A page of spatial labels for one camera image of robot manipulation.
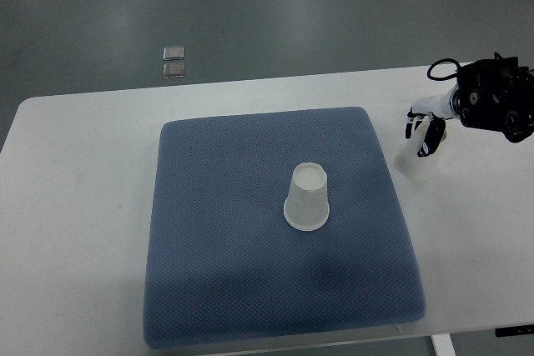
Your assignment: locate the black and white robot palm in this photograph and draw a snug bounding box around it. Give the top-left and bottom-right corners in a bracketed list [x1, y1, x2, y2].
[405, 92, 456, 157]

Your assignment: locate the white paper cup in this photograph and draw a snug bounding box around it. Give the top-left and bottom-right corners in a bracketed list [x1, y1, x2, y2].
[395, 122, 442, 180]
[283, 162, 330, 232]

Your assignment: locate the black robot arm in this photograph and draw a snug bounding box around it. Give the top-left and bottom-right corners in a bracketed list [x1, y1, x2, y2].
[405, 53, 533, 158]

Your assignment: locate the white paper cup on pad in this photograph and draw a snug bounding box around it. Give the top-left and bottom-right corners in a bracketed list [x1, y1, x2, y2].
[283, 162, 330, 232]

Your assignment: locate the blue textured foam pad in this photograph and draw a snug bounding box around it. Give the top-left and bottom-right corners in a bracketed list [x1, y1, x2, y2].
[144, 107, 426, 348]

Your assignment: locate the white table leg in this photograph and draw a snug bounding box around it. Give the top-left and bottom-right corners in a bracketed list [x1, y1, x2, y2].
[431, 333, 456, 356]

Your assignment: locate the upper silver floor plate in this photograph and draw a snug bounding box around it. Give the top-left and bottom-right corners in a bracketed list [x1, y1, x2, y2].
[163, 45, 184, 61]

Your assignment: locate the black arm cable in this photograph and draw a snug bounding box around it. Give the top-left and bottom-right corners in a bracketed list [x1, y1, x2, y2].
[426, 58, 465, 82]

